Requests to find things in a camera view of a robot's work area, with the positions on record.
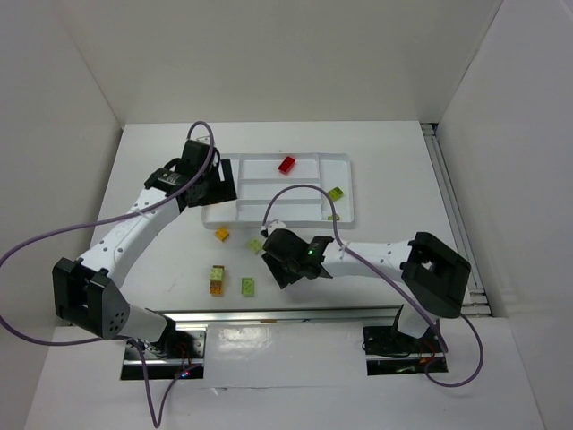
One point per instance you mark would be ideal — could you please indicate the dark green lego brick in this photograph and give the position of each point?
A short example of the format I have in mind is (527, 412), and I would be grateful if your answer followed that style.
(335, 193)

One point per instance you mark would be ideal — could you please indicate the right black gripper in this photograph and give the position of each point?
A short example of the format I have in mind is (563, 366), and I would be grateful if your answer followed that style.
(273, 262)

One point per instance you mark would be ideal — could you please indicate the white divided sorting tray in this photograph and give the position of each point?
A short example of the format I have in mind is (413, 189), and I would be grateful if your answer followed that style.
(257, 181)

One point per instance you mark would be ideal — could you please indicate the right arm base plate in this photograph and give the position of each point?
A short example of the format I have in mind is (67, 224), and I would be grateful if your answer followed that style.
(389, 352)

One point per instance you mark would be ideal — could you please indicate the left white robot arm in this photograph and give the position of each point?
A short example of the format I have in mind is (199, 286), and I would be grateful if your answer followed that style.
(87, 290)

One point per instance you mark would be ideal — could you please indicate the red sloped lego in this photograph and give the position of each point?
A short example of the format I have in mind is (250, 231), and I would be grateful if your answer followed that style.
(286, 165)

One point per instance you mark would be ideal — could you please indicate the aluminium rail right side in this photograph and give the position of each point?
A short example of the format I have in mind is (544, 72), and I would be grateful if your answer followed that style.
(478, 303)

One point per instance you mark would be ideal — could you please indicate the light green lego brick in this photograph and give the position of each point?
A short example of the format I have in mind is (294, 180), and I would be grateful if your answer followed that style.
(254, 245)

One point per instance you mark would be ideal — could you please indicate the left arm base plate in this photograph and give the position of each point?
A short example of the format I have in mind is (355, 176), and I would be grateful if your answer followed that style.
(163, 366)

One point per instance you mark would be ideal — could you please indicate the aluminium rail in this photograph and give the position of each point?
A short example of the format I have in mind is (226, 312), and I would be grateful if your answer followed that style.
(297, 315)
(478, 303)

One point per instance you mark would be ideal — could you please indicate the green brown orange lego stack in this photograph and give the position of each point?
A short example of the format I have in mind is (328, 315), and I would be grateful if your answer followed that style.
(216, 279)

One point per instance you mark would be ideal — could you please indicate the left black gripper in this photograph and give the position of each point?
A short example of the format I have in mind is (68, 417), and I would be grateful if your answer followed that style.
(222, 182)

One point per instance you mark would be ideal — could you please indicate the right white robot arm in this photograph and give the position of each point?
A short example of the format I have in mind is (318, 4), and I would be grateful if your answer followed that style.
(428, 274)

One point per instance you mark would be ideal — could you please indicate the aluminium rail front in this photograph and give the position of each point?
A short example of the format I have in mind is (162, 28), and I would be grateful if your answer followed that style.
(297, 315)

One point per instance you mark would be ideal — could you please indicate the orange lego near tray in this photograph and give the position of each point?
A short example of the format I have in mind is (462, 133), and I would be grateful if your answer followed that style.
(222, 234)

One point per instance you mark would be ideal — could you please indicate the light green lego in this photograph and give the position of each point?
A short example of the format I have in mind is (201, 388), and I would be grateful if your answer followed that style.
(247, 287)

